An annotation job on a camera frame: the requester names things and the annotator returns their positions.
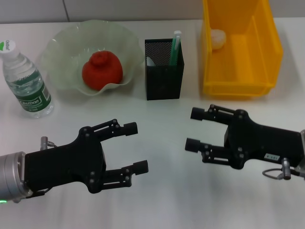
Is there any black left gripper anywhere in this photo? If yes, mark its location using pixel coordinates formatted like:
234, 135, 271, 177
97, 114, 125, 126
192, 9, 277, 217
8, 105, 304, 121
23, 118, 150, 194

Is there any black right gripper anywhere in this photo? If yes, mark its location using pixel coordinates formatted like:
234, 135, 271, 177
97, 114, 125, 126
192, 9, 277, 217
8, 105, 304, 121
184, 104, 305, 170

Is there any red-orange fruit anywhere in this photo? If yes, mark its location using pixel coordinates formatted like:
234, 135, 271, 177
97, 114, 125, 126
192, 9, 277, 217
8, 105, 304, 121
81, 50, 124, 91

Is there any mint green pen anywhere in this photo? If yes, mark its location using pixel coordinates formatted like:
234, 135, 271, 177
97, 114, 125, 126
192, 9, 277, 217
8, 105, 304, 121
168, 30, 182, 67

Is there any white paper ball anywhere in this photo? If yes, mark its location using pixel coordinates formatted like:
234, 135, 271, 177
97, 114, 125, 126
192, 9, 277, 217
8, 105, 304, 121
210, 29, 227, 51

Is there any clear water bottle green label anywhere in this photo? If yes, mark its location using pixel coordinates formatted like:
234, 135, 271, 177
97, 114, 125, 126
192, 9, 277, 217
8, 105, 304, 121
0, 39, 54, 119

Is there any black mesh pen holder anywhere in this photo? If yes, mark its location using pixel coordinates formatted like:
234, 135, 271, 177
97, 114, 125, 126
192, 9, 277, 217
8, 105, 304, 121
144, 38, 186, 101

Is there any pale green glass fruit plate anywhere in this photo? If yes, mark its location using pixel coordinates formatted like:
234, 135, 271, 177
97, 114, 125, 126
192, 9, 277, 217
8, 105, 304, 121
37, 20, 141, 97

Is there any silver left gripper connector stub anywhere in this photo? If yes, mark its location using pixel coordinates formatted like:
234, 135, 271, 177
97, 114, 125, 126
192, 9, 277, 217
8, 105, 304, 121
40, 136, 60, 150

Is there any yellow plastic bin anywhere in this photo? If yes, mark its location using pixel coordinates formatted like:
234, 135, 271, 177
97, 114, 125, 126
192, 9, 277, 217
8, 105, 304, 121
200, 0, 285, 100

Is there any right gripper cable with plug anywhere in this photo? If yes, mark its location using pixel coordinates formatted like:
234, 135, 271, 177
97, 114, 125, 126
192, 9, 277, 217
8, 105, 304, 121
261, 157, 302, 181

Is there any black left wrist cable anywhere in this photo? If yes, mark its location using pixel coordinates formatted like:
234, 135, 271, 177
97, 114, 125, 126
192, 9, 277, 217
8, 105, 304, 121
26, 188, 52, 198

